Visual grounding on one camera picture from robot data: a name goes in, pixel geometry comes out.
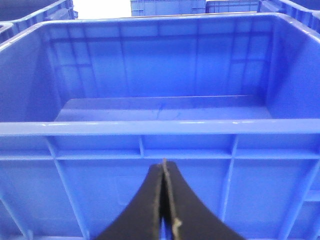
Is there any distant tall blue crate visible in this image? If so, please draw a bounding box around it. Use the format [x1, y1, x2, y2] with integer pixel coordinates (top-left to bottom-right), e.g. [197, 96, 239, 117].
[130, 0, 206, 17]

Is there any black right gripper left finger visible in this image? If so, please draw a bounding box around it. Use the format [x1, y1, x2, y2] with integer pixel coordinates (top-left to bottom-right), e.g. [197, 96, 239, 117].
[97, 164, 163, 240]

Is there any distant low blue crate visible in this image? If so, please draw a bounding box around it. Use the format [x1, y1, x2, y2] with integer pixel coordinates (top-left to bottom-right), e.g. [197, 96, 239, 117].
[205, 0, 259, 14]

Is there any blue bin with buttons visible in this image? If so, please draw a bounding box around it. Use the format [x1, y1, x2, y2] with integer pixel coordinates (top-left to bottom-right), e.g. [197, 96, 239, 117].
[0, 21, 14, 44]

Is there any rear right blue bin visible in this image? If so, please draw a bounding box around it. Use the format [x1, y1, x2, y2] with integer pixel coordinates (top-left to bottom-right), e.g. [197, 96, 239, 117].
[257, 0, 320, 33]

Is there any empty blue plastic bin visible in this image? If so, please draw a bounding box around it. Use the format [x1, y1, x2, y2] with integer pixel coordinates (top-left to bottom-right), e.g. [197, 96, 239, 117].
[0, 13, 320, 240]

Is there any rear left blue bin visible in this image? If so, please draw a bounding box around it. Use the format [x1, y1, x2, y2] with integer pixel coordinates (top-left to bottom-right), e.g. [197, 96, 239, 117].
[0, 0, 78, 35]

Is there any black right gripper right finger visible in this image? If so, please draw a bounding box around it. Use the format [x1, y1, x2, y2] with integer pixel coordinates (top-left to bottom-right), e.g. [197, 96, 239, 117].
[162, 159, 244, 240]

